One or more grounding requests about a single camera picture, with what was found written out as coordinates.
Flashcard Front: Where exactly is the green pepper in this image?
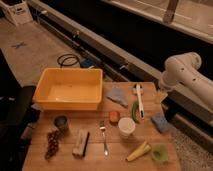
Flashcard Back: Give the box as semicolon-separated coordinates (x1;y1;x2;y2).
131;101;140;124

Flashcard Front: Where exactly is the silver metal fork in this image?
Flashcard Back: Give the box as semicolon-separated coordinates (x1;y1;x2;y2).
99;120;109;156

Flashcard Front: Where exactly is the yellow plastic tray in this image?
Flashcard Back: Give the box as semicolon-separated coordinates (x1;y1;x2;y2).
33;68;103;111

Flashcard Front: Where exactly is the small orange cup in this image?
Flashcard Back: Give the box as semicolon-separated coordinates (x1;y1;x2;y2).
109;111;120;124

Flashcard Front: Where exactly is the bunch of dark grapes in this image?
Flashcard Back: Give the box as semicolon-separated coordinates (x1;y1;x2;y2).
45;130;59;160

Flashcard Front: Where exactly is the light blue cloth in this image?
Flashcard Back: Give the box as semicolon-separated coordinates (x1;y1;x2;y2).
106;87;128;108

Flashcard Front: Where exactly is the blue sponge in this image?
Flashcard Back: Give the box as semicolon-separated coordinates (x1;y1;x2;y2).
151;113;170;133

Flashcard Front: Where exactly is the white paper cup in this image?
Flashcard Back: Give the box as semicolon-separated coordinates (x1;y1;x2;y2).
118;117;136;138

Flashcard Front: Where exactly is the black coiled cable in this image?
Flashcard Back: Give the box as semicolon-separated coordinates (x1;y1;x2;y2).
56;53;81;69

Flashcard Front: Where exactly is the small green bowl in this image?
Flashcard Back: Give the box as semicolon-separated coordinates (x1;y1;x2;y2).
151;144;168;163

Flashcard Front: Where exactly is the wooden scrub brush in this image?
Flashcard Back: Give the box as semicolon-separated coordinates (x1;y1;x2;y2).
72;129;90;158

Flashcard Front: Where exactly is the blue object on floor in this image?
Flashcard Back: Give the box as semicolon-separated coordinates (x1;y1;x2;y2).
80;59;94;68

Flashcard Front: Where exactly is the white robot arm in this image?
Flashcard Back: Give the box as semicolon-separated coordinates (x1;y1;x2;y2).
158;52;213;111

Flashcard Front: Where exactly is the dark metal cup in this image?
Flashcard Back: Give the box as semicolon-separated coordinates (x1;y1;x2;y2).
54;116;69;133

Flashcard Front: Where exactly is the white storage box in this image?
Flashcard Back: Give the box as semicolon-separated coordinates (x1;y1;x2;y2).
0;0;33;26

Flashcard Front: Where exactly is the black chair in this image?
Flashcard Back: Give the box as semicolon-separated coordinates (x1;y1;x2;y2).
0;49;39;171

